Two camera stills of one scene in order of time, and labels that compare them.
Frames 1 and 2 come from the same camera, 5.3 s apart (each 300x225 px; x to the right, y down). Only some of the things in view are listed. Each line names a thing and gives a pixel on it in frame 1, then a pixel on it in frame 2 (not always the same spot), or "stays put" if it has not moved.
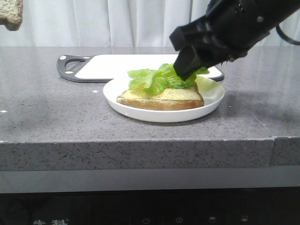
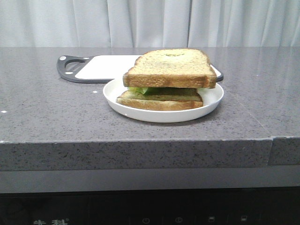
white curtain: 120,23 stays put
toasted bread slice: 11,12 → 171,68
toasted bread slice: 167,99 stays put
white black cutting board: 104,68 stays put
